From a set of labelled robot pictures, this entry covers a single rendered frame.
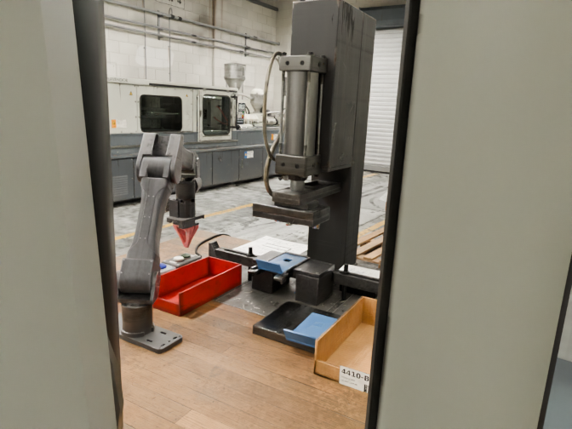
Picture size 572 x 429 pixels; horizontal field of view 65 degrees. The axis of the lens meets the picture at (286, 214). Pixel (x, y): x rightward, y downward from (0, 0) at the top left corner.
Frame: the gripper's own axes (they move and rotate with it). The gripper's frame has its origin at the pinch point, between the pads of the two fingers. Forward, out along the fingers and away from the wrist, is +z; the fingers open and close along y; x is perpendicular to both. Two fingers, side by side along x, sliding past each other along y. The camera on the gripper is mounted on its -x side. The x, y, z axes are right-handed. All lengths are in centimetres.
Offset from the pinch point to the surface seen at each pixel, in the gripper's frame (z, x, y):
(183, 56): -125, -571, -633
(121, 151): 29, -391, -312
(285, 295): 6.9, 36.2, 1.8
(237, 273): 2.9, 22.1, 4.3
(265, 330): 5, 44, 24
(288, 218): -14.8, 36.5, 2.7
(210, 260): 2.1, 11.4, 2.4
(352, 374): 4, 66, 30
